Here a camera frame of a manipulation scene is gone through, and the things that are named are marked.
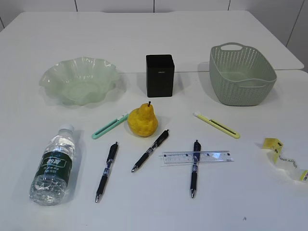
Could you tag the yellow pear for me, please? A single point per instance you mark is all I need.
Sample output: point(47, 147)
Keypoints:
point(142, 121)

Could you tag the green utility knife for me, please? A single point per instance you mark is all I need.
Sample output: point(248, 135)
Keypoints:
point(111, 125)

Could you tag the clear water bottle green label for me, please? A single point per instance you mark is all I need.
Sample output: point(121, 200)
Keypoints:
point(52, 176)

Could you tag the middle black gel pen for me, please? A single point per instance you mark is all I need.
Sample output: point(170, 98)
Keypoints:
point(150, 150)

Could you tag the black gel pen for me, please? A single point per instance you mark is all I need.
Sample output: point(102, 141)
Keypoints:
point(104, 178)
point(150, 150)
point(195, 166)

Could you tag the clear plastic ruler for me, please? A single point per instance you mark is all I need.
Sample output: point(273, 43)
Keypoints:
point(187, 158)

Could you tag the black square pen holder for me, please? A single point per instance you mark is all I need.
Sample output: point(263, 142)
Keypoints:
point(160, 70)

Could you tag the left black gel pen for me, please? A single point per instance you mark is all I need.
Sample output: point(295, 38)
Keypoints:
point(104, 178)

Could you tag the right black gel pen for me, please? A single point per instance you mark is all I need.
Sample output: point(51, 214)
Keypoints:
point(195, 166)

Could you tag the yellow utility knife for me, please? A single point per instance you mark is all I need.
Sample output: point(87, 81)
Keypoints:
point(218, 125)

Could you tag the green wavy glass plate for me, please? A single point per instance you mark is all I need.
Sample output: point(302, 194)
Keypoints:
point(80, 81)

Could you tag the green woven plastic basket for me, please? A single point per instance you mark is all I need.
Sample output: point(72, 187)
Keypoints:
point(240, 75)

